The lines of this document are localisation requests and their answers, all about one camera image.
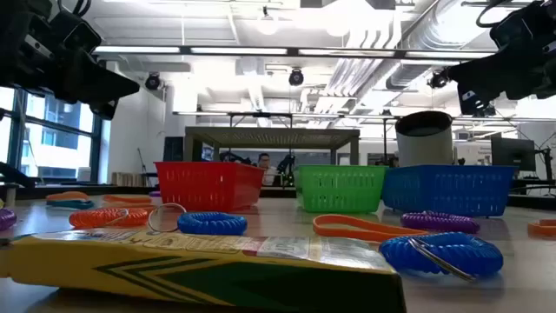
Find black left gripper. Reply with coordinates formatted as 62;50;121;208
0;0;141;121

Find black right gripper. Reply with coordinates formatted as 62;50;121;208
447;0;556;117

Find black computer monitor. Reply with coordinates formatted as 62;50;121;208
491;137;537;172

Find grey cylindrical pen cup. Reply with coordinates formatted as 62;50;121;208
394;110;454;169

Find thin dark tripod stand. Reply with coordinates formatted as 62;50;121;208
136;147;149;175

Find wooden boards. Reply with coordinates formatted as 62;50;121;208
110;171;145;188

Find black panel on stand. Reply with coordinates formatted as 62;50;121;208
162;136;185;163

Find blue plastic basket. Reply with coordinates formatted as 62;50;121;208
381;164;518;218

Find blue rubber band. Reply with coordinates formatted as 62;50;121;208
46;198;96;210

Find orange spiral wristband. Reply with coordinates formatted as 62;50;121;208
68;207;151;230

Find red plastic basket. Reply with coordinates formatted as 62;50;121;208
154;161;266;213

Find black crossbar with light strips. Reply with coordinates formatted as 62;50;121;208
93;44;496;61

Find green plastic basket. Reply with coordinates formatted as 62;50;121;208
293;164;389;214

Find person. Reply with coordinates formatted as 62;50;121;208
255;151;279;187

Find round white pendant lamp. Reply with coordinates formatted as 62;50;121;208
255;5;280;37

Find yellow green crayon box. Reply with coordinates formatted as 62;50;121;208
0;229;407;313

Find large window dark frame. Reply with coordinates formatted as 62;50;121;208
0;84;104;184

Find silver ventilation duct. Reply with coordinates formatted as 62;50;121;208
385;0;492;91

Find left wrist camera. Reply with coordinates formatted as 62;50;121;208
58;9;104;56

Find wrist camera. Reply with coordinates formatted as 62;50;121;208
58;9;104;56
489;12;534;50

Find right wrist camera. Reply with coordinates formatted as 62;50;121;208
489;12;534;50

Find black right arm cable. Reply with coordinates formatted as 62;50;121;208
475;0;507;28

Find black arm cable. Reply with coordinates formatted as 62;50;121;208
56;0;95;17
475;0;507;28

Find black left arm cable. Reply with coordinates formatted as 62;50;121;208
56;0;95;17

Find black metal rig frame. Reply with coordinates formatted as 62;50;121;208
172;110;394;166

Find blue spiral wristband key ring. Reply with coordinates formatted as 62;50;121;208
147;202;248;236
378;231;505;283

